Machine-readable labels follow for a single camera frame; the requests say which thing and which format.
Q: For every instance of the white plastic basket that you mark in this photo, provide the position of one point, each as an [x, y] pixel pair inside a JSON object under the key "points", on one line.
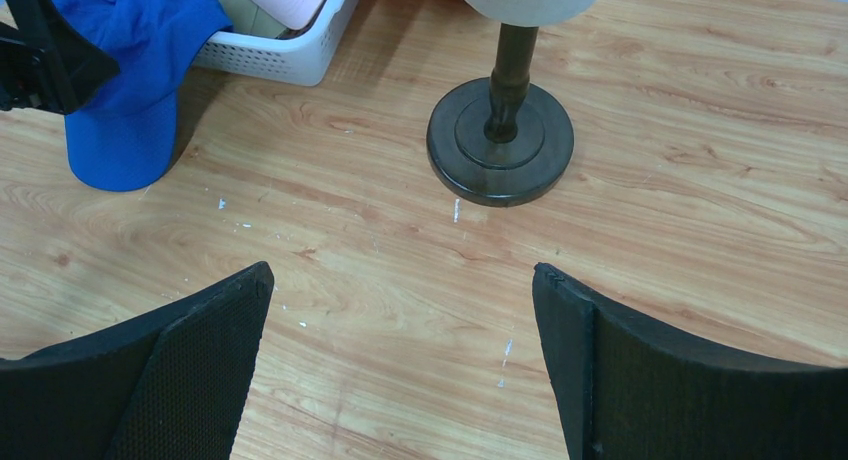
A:
{"points": [[300, 60]]}

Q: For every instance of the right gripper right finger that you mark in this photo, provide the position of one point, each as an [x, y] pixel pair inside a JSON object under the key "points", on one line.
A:
{"points": [[629, 386]]}

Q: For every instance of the blue baseball cap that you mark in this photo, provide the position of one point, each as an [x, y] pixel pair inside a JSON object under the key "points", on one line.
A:
{"points": [[124, 138]]}

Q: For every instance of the dark wooden mannequin stand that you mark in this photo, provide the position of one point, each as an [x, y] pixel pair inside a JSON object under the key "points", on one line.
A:
{"points": [[501, 141]]}

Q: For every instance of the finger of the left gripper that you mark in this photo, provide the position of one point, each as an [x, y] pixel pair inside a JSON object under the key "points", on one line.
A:
{"points": [[46, 64]]}

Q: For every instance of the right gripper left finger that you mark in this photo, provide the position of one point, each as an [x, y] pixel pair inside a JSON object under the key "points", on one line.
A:
{"points": [[168, 384]]}

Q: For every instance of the khaki baseball cap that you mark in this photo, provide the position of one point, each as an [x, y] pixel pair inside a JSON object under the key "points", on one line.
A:
{"points": [[247, 18]]}

